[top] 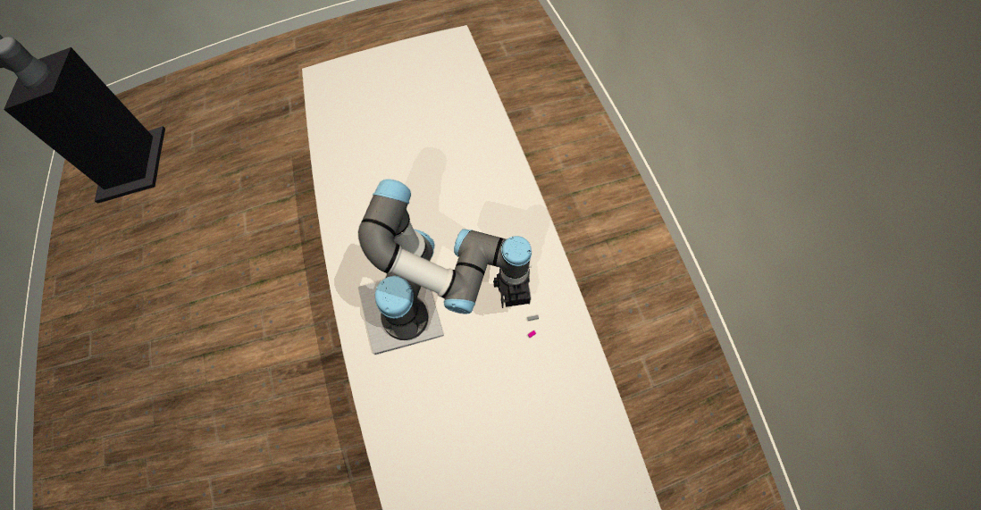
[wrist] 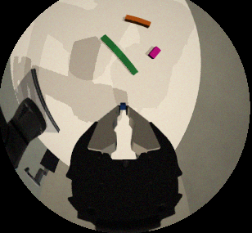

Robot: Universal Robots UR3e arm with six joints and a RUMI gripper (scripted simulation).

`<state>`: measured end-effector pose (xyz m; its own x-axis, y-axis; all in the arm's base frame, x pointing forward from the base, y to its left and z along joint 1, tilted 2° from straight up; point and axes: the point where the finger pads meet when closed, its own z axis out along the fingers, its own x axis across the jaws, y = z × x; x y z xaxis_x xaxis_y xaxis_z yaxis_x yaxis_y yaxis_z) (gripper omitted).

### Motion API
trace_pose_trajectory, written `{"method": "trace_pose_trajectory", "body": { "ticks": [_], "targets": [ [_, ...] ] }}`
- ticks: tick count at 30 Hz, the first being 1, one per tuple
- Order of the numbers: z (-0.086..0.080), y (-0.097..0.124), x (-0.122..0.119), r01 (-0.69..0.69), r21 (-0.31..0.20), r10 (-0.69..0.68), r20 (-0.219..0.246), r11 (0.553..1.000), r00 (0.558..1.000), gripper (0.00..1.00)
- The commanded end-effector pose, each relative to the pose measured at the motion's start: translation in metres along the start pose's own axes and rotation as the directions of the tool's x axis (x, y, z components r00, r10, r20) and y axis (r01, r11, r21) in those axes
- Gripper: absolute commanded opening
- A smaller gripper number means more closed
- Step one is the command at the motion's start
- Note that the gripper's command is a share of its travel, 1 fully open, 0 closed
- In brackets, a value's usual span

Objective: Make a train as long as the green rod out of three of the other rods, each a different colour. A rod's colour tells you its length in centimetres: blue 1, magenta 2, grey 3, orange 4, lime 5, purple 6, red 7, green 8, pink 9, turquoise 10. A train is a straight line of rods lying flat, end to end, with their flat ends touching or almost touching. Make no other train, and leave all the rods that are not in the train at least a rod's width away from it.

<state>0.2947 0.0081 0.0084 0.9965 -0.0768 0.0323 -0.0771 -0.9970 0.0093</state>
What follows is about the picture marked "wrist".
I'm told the small magenta block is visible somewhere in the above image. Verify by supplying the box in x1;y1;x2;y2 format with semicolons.
148;47;161;59

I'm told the orange rod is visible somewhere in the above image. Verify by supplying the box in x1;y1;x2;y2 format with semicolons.
124;15;151;28

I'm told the green rod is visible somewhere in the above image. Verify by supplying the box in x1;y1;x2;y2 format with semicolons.
101;35;138;75

